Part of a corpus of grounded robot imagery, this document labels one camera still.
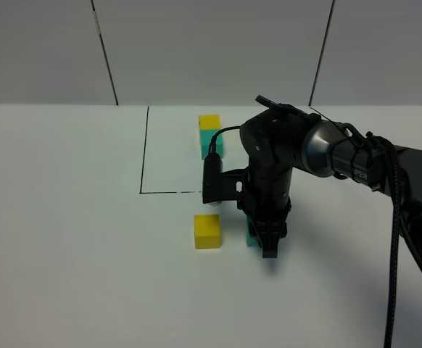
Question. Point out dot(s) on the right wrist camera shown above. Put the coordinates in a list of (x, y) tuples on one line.
[(219, 186)]

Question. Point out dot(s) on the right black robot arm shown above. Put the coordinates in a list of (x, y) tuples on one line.
[(283, 138)]

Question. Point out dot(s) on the teal template block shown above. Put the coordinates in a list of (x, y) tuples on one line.
[(205, 137)]

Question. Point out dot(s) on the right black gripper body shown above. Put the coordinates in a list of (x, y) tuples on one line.
[(270, 187)]

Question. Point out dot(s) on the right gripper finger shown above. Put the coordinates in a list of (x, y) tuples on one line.
[(270, 232)]

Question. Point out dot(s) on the yellow template block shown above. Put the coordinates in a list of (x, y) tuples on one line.
[(209, 122)]

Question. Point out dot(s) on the white template paper sheet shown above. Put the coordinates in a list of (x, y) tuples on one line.
[(172, 161)]

